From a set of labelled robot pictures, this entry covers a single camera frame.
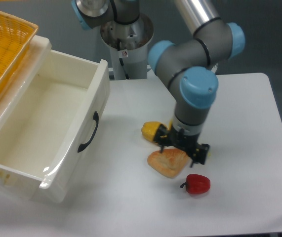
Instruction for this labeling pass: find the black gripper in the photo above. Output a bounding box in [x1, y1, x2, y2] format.
[153, 123, 210, 168]

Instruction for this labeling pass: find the black top drawer handle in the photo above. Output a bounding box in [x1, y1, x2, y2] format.
[77, 111, 99, 153]

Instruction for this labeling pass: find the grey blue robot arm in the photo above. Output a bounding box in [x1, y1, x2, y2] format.
[71, 0, 245, 164]

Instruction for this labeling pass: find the white plastic drawer cabinet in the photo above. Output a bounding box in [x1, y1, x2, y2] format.
[0, 36, 51, 199]

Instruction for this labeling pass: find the brown pastry bread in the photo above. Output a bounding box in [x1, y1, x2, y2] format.
[147, 148, 190, 178]

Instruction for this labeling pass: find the yellow banana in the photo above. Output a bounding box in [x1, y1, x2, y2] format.
[168, 119, 211, 158]

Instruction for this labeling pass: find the yellow bell pepper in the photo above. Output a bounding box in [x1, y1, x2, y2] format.
[141, 121, 167, 142]

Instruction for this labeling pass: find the red bell pepper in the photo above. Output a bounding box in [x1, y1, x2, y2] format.
[180, 174, 211, 195]

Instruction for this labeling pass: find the yellow woven basket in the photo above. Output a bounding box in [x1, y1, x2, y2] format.
[0, 11, 39, 98]

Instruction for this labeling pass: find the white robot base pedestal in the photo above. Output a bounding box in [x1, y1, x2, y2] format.
[100, 13, 154, 80]

